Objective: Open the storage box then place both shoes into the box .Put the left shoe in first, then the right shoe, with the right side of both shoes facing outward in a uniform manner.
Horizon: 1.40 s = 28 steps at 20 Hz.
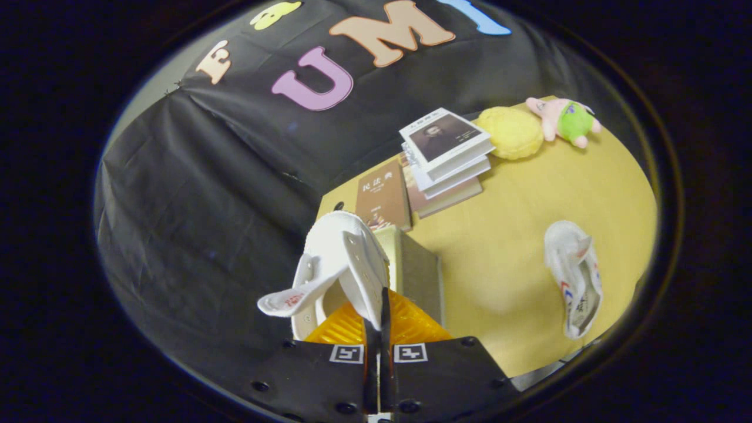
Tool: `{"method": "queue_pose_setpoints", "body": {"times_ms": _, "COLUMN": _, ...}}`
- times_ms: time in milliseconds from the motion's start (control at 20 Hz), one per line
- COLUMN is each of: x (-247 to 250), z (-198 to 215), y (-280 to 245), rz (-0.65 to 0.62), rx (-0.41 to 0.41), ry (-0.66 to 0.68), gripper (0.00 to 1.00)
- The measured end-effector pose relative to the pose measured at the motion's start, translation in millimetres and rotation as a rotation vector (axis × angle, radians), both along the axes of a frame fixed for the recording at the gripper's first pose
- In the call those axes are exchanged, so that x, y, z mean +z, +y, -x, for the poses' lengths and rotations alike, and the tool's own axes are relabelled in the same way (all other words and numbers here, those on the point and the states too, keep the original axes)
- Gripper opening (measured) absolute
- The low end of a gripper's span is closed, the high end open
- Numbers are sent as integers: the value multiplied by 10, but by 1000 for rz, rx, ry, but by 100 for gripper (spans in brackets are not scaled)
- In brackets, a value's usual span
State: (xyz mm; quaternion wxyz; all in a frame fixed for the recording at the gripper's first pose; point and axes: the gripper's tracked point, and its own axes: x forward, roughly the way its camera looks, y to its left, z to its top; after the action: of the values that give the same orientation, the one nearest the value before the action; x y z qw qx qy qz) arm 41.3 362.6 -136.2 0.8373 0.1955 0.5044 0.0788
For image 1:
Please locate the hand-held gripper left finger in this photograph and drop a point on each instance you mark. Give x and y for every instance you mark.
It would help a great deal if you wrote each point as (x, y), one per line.
(305, 376)

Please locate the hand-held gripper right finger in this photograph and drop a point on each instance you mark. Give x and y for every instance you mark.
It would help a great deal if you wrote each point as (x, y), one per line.
(386, 352)

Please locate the grey fabric storage box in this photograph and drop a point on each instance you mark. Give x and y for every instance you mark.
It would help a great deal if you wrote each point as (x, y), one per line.
(417, 276)

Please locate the white canvas shoe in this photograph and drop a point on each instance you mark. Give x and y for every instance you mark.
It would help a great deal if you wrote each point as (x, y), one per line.
(338, 247)
(567, 258)

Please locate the flat brown book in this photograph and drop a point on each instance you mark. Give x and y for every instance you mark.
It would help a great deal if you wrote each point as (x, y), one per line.
(382, 197)

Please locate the thick book with brown cover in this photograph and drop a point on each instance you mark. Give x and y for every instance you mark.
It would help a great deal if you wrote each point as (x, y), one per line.
(452, 200)

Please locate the plain white book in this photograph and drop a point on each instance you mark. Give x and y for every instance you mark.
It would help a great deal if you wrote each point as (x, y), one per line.
(458, 179)

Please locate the white book with portrait cover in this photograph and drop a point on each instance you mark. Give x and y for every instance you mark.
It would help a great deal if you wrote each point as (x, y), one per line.
(443, 138)

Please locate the yellow round plush toy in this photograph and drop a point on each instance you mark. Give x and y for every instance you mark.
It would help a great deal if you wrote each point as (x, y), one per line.
(511, 132)

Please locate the pink and green plush toy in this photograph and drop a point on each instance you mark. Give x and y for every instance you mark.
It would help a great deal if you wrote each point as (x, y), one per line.
(573, 120)

